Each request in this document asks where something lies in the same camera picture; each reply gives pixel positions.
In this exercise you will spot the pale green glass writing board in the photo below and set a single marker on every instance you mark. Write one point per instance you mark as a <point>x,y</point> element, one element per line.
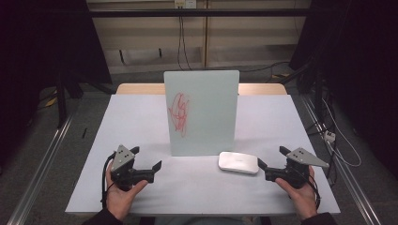
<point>209,103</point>

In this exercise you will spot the aluminium floor rail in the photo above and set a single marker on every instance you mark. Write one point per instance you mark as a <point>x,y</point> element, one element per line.
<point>353,187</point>
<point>40,175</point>

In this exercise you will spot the black metal stand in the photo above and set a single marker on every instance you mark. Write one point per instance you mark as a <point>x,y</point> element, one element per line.
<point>61,103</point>

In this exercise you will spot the black curtain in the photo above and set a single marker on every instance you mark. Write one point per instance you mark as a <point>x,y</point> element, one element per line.
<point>37,47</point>
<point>359,62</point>

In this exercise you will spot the white wall socket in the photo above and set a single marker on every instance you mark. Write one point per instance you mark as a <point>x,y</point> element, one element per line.
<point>185,3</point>

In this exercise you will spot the white board eraser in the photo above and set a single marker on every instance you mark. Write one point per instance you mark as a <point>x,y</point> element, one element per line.
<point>238,162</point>

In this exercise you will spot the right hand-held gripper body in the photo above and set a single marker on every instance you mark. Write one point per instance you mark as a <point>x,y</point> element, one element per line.
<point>302,156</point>

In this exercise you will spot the person's left hand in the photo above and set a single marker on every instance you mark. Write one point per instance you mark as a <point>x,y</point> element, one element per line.
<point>120,201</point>

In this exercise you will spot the white power strip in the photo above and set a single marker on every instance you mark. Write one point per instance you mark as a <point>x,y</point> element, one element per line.
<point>329,136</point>

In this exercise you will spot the person's right hand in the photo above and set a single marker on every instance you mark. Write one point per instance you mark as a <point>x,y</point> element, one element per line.
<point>303,200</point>

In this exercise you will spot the white table cover sheet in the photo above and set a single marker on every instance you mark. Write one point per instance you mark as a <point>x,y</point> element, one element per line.
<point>137,125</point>

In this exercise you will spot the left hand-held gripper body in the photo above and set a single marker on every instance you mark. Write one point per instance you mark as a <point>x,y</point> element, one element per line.
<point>122,157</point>

